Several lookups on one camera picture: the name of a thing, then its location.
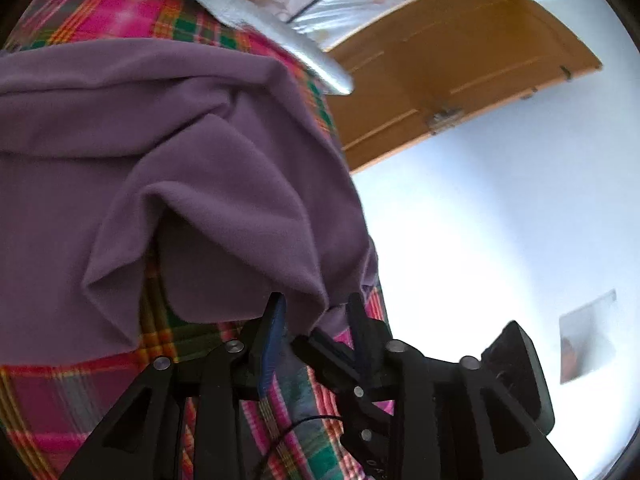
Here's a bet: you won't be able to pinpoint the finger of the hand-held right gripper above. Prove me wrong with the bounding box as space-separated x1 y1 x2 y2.
309 328 362 377
291 335 365 402

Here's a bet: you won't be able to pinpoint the metal door handle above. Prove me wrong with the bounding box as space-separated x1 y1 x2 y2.
425 106 464 134

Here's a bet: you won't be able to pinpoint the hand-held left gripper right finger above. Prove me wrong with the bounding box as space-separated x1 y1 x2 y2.
346 291 576 480

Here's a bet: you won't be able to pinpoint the wooden door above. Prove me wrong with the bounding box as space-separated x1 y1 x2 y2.
324 0 604 174

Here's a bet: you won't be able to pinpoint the purple fleece pants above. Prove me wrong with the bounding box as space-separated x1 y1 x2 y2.
0 40 379 367

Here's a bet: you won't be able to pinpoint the pink green plaid bed sheet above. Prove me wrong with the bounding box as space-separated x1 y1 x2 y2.
0 0 397 480

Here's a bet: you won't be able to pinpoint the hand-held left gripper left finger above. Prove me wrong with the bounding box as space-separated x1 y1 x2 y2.
60 292 288 480

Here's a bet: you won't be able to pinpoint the clear plastic door curtain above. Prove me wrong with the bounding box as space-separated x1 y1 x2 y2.
247 0 493 51

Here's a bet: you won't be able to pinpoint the silver foil mat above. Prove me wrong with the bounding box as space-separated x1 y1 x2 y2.
65 0 354 97

